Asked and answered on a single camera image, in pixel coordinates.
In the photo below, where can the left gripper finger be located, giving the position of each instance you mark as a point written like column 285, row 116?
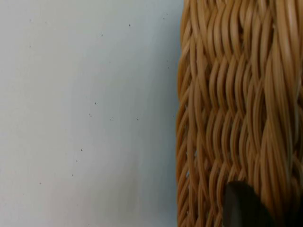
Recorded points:
column 241, row 208

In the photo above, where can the pale brown wicker basket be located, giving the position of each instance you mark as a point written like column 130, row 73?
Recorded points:
column 236, row 94

